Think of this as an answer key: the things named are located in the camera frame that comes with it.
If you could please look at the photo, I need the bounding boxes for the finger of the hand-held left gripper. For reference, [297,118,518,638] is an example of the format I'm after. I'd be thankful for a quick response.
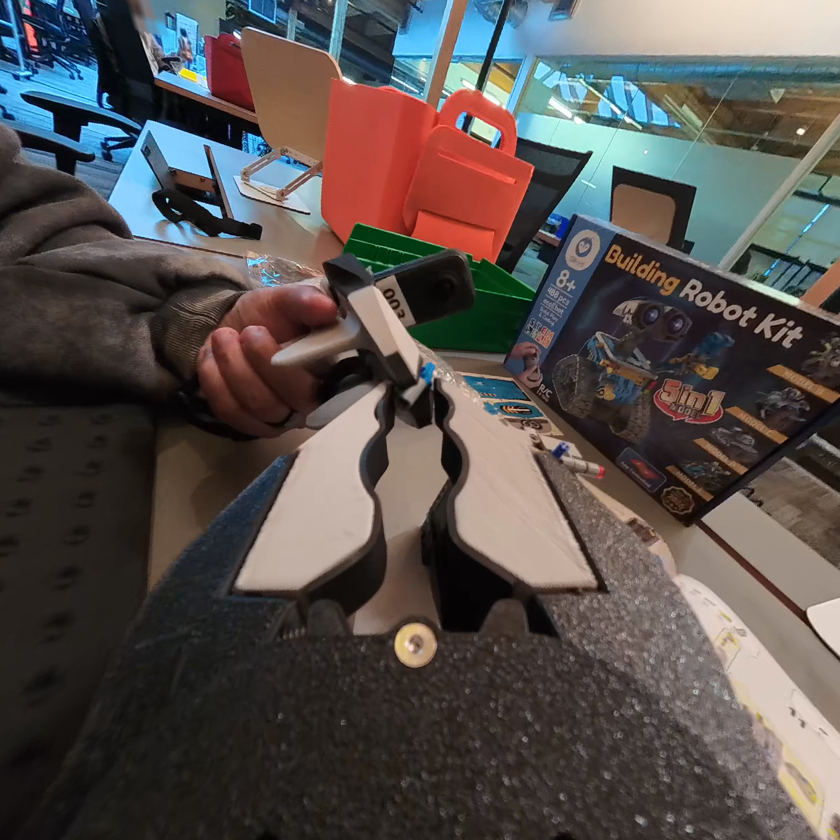
[346,284,426,404]

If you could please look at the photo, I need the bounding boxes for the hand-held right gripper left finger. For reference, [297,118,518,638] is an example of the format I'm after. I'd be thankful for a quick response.
[234,384,396,618]

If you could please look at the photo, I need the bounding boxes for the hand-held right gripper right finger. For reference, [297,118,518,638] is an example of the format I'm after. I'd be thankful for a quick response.
[425,379,601,634]

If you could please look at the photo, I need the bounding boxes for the grey blue block model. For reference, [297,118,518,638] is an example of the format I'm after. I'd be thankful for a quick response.
[533,441,606,481]

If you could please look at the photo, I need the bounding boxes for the person's left forearm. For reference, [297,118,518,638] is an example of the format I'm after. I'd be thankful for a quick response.
[0,125,253,401]

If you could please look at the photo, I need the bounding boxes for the grey desk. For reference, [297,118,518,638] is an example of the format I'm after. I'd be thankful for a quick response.
[147,351,815,631]
[107,118,345,263]
[697,491,840,641]

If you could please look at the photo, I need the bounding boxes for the person's left hand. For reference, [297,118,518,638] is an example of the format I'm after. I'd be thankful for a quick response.
[197,283,342,439]

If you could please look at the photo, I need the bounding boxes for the green plastic bin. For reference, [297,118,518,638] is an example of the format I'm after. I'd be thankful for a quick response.
[343,223,536,355]

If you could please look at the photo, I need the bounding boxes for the clear plastic bag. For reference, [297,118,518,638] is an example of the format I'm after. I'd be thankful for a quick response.
[430,357,490,408]
[244,251,329,293]

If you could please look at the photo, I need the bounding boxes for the blue grey sticker sheet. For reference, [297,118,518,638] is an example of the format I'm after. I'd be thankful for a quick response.
[459,373,564,437]

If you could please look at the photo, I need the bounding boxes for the orange felt bag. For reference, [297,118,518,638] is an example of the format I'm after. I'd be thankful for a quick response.
[320,77,536,263]

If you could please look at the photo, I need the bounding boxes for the black mesh chair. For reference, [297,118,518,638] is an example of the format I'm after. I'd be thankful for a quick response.
[495,138,593,273]

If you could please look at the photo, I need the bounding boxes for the dark blue toy kit box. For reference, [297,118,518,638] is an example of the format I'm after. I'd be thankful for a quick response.
[504,213,840,526]

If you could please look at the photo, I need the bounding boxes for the black framed tan board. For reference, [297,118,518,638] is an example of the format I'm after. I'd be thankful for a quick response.
[609,166,698,253]

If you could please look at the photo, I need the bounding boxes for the wooden folding stand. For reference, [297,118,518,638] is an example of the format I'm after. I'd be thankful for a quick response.
[233,26,343,214]

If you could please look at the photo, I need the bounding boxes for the dark dotted cloth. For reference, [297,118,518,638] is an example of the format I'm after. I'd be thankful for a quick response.
[0,387,158,840]

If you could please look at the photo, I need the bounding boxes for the red bag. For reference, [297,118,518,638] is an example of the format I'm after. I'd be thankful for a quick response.
[203,33,257,112]

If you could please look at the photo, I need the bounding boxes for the open instruction booklet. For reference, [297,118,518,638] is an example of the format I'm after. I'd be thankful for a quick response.
[620,515,840,840]

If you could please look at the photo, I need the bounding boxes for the black office chair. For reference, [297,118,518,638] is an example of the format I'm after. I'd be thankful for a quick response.
[12,126,97,176]
[20,88,143,164]

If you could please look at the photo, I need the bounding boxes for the black frame with strap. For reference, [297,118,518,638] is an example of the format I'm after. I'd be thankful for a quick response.
[140,129,263,240]

